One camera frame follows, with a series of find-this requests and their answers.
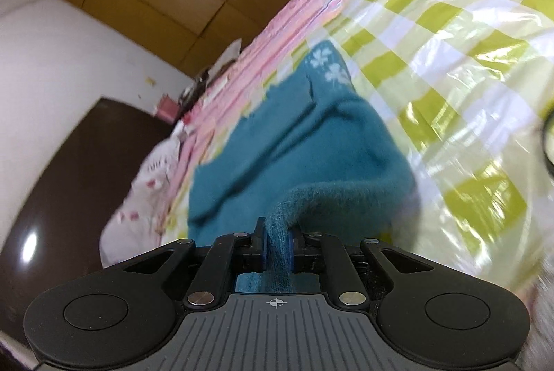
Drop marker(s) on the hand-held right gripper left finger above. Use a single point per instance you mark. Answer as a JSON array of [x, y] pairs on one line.
[[259, 243]]

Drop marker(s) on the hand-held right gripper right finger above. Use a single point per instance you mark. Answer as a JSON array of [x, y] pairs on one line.
[[291, 252]]

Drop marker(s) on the teal flower-print sweater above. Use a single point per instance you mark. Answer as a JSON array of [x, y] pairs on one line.
[[281, 146]]

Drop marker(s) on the white printed pillow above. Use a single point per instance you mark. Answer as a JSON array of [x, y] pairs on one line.
[[143, 198]]

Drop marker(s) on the pink box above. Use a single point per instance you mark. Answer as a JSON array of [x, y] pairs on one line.
[[166, 109]]

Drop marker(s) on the dark nightstand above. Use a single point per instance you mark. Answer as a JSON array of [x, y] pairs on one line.
[[197, 87]]

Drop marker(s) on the grey cloth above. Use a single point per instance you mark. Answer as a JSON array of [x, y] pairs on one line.
[[227, 55]]

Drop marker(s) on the dark wooden headboard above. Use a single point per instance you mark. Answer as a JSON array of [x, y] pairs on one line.
[[65, 180]]

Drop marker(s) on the pink striped bed sheet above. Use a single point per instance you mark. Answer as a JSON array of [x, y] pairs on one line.
[[277, 38]]

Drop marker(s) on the yellow-green checked plastic sheet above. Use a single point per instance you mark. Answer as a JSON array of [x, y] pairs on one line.
[[454, 51]]

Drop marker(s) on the white fuzzy cloth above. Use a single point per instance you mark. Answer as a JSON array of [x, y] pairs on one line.
[[541, 332]]

